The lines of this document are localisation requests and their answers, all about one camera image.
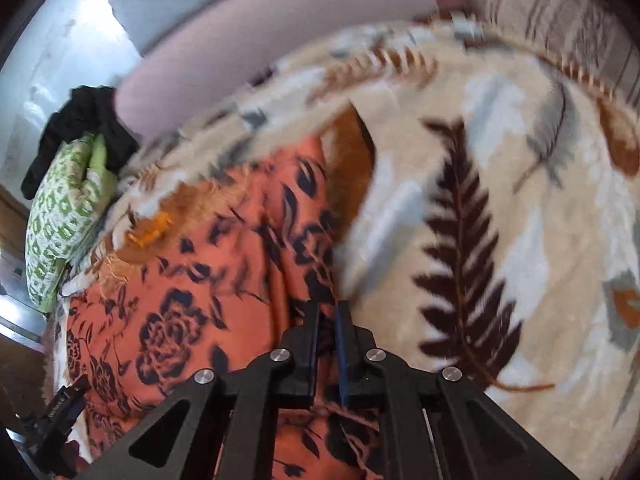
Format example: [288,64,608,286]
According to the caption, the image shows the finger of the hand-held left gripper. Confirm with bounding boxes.
[27,375,92,463]

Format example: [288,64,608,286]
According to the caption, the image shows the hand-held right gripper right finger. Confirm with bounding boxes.
[337,301,582,480]

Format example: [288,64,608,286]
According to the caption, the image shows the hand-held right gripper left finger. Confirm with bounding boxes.
[75,301,321,480]

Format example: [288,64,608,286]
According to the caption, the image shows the metal framed glass door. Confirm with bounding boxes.
[0,255,51,358]

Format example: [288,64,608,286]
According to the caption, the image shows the black cloth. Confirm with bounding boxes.
[21,85,141,201]

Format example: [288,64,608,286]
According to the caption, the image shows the beige leaf print blanket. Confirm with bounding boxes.
[60,20,640,480]

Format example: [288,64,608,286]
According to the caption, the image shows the beige striped pillow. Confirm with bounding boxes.
[480,0,640,111]

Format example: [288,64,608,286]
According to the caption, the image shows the orange floral cloth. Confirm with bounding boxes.
[64,135,386,480]

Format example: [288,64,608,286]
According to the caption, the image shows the green patterned pillow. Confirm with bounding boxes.
[25,132,121,313]

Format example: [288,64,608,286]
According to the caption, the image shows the pink cushion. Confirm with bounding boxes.
[112,0,473,147]

